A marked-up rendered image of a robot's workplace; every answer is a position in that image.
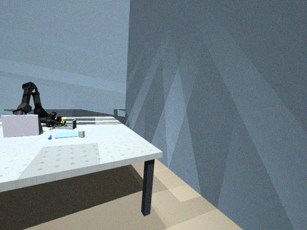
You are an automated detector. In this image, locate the yellow round plate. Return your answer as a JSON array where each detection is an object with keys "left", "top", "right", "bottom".
[{"left": 61, "top": 119, "right": 66, "bottom": 127}]

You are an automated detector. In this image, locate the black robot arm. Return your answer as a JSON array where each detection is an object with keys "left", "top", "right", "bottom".
[{"left": 12, "top": 82, "right": 57, "bottom": 124}]

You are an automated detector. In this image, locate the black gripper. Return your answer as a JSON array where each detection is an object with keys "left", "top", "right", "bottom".
[{"left": 44, "top": 116, "right": 62, "bottom": 128}]

